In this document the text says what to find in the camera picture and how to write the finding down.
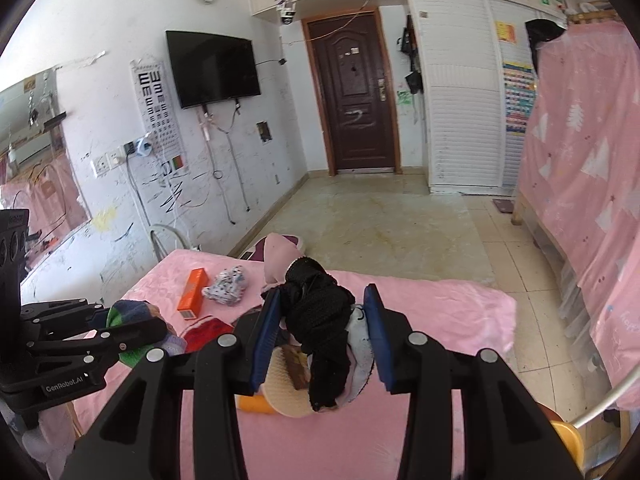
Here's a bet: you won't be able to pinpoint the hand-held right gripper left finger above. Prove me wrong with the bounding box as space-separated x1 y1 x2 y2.
60 286 286 480

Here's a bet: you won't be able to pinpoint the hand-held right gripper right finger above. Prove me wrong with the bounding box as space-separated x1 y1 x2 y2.
362 284 586 480

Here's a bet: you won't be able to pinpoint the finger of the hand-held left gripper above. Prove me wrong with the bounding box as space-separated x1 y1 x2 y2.
30 317 168 377
21 299 110 333

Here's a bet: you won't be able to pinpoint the colourful striped sock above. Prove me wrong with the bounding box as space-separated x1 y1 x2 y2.
106 300 187 368

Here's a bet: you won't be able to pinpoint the black cloth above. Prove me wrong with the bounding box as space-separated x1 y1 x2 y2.
279 256 357 414

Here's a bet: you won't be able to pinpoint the orange tube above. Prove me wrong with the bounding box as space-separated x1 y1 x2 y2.
237 394 277 415

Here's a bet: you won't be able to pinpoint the white patterned cloth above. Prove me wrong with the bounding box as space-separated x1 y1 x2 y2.
201 267 247 306

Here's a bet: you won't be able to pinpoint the orange box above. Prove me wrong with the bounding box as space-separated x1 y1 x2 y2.
177 268 209 322

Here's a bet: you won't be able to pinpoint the yellow plastic bucket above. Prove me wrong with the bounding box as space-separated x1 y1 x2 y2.
549 419 586 480

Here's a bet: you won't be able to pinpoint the white fuzzy insole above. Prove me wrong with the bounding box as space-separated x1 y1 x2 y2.
344 304 377 402

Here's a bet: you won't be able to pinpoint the red cloth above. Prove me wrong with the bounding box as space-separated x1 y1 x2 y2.
179 315 236 356

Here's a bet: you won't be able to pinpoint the pink tablecloth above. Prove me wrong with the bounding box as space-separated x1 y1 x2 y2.
70 247 519 480

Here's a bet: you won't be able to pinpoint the blue white charger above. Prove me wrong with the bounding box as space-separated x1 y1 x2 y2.
124 134 154 159

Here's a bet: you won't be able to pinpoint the eye chart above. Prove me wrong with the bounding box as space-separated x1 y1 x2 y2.
130 59 185 172

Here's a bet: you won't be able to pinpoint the white metal chair orange seat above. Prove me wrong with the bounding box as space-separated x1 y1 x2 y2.
539 364 640 432

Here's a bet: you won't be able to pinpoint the dark brown door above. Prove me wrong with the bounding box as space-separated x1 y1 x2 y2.
301 7 404 177

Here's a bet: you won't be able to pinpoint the white louvered wardrobe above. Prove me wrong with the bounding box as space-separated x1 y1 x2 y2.
405 0 539 197

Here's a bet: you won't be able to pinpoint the pink printed bed curtain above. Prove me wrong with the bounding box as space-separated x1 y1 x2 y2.
517 19 640 411

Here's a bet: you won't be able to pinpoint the colourful chart poster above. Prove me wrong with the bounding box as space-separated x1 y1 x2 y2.
502 61 537 135

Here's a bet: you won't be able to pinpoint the black hanging bags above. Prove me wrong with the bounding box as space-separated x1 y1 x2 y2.
399 14 426 94

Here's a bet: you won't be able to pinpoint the black hanging garment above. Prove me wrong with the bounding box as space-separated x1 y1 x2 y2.
524 18 569 77

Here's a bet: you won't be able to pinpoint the white tubular chair frame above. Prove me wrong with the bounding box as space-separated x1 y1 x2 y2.
149 223 189 262

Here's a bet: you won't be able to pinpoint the wall mirror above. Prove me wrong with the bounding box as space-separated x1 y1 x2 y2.
0 64 94 281

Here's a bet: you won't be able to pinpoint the television cables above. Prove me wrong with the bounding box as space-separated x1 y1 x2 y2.
199 101 252 227

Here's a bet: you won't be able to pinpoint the black wall television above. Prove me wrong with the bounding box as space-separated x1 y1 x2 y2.
165 30 263 110

